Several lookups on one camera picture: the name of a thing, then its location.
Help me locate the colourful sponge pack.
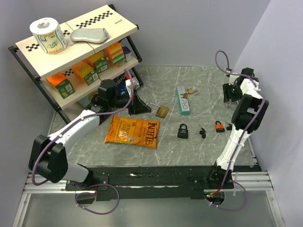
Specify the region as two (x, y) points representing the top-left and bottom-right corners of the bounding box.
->
(102, 42), (126, 66)

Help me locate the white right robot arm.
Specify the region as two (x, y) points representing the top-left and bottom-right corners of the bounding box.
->
(206, 68), (269, 190)

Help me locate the orange black padlock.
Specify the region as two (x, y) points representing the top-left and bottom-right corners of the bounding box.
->
(215, 121), (225, 133)

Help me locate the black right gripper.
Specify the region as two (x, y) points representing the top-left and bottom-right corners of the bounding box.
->
(222, 82), (243, 103)

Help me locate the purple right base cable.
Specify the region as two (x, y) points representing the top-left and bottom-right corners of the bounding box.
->
(205, 181), (249, 211)

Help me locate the beige black shelf rack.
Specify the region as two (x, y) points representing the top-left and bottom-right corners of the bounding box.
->
(9, 4), (142, 123)

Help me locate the orange green box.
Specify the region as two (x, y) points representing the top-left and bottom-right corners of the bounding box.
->
(71, 61), (99, 86)
(46, 72), (75, 99)
(86, 52), (109, 74)

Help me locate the middle orange green box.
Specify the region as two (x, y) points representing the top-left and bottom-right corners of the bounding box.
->
(71, 61), (99, 86)

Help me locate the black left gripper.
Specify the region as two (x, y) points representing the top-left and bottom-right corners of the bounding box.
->
(109, 89), (152, 116)

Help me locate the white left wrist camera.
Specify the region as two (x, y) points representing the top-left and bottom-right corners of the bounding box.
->
(125, 77), (140, 95)

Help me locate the left orange green box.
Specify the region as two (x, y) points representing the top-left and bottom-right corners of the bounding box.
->
(46, 72), (75, 99)

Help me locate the silver glitter sponge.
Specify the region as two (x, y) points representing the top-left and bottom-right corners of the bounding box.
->
(70, 28), (109, 44)

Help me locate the orange padlock key bunch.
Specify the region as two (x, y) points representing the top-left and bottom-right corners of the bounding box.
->
(225, 121), (233, 132)

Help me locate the right orange green box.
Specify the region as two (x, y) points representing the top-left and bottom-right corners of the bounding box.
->
(86, 52), (109, 74)

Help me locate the toilet paper roll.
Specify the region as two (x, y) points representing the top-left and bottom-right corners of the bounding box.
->
(29, 17), (67, 54)

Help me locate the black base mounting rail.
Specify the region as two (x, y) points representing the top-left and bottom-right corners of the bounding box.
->
(65, 165), (261, 202)

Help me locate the small brass padlock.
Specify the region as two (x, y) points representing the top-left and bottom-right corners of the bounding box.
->
(187, 88), (199, 96)

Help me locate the blue Doritos bag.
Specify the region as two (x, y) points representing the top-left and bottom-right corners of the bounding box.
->
(114, 70), (135, 96)

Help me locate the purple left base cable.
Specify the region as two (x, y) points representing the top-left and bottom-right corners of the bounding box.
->
(75, 184), (120, 215)

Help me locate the black Kaijing padlock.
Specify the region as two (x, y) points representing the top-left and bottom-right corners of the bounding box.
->
(177, 123), (188, 139)

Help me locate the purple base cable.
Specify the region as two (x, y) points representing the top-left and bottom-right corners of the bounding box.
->
(75, 184), (120, 215)
(205, 181), (249, 211)

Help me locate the orange Kettle chips bag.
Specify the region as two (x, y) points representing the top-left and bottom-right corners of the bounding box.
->
(104, 115), (160, 148)

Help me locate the green white toothpaste box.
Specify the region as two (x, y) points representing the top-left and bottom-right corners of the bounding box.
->
(176, 86), (190, 115)

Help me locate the large brass padlock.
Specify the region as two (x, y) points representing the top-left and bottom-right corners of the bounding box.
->
(146, 103), (170, 119)

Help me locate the purple white small box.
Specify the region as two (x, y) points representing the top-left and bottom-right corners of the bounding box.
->
(122, 46), (133, 61)

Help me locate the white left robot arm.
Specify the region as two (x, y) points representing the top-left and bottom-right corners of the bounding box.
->
(28, 79), (152, 190)

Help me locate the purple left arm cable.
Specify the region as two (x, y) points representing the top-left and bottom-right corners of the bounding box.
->
(31, 68), (135, 186)

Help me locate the black padlock key bunch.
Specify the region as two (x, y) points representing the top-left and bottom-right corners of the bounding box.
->
(194, 124), (206, 143)

